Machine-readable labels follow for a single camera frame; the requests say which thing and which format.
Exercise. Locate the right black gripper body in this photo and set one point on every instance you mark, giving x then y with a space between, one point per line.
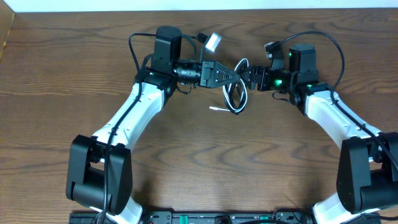
264 81

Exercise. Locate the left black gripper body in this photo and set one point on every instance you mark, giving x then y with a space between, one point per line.
206 73

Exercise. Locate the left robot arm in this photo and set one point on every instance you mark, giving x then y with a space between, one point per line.
100 166

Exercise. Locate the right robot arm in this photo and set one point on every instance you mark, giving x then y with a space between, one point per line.
367 170

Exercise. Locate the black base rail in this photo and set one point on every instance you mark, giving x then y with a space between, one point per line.
163 217

